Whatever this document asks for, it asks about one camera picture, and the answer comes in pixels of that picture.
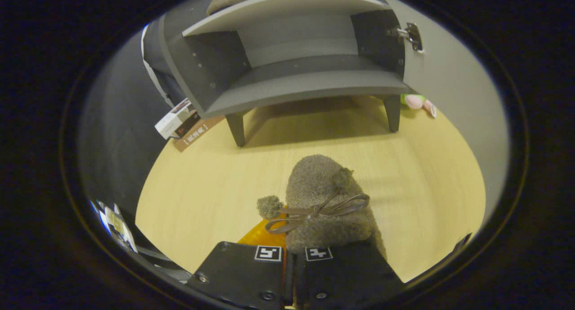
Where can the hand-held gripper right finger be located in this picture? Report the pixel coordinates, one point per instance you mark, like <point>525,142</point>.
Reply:
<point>346,274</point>

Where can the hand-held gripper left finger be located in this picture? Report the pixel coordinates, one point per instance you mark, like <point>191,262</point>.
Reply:
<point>242,278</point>

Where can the grey shoe cabinet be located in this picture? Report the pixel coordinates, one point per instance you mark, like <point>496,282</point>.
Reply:
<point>296,85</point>

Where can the metal door hinge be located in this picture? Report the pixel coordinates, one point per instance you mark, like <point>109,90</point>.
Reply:
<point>413,35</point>

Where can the blue and white clutter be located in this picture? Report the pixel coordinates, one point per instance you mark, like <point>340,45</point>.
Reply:
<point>117,224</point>

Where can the pink and green plush toy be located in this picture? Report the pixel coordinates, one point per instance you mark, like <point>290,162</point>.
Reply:
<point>415,102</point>

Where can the black backdrop cloth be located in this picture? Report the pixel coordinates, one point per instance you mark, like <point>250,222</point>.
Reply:
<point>117,121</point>

